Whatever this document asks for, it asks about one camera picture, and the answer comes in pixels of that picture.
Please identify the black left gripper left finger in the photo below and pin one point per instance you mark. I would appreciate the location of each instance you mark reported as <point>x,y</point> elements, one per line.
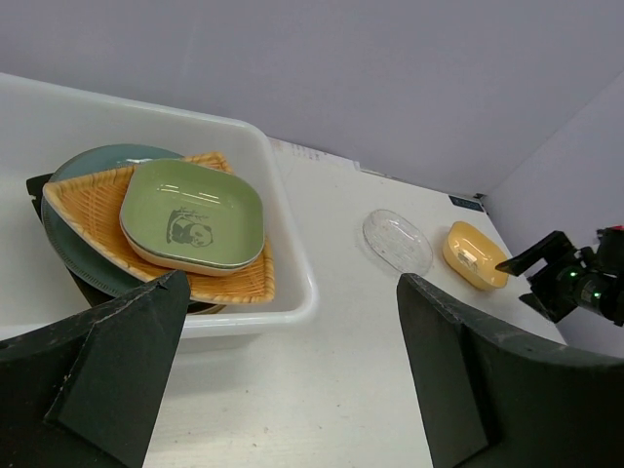
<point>86,391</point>

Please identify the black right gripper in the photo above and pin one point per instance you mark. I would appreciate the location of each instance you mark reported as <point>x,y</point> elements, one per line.
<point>565,283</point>

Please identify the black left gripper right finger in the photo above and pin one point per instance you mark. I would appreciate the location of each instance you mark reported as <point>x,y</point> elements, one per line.
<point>493,395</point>

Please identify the yellow square panda dish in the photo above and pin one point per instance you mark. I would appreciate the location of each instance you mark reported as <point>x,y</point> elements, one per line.
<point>474,257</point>

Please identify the clear glass plate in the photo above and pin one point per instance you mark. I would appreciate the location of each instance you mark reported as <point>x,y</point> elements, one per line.
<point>398,242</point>

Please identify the cream square panda dish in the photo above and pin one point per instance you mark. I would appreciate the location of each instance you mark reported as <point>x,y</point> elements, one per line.
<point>186,265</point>

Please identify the green square panda dish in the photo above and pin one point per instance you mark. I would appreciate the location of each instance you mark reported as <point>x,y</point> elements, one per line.
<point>191,212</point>

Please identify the teal round plate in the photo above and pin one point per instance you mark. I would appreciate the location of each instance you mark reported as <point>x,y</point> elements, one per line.
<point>108,157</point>

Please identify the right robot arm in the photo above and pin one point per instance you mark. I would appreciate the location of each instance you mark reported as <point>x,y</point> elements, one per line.
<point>608,267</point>

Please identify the white plastic bin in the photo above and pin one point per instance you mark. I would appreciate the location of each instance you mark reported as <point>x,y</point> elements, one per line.
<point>44,125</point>

